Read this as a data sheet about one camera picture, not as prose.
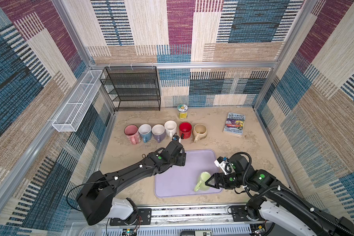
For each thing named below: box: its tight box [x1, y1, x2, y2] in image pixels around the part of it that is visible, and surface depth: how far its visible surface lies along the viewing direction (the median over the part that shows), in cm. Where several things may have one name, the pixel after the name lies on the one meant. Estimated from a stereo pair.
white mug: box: [164, 119, 177, 138], surface depth 101 cm
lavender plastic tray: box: [154, 149, 224, 198], surface depth 85 cm
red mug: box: [178, 121, 192, 140], surface depth 102 cm
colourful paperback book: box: [222, 112, 246, 139], surface depth 110 cm
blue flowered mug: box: [138, 123, 152, 144], surface depth 98 cm
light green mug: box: [194, 171, 211, 192], surface depth 78 cm
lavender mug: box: [151, 123, 166, 144], surface depth 101 cm
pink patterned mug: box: [123, 123, 142, 146], surface depth 96 cm
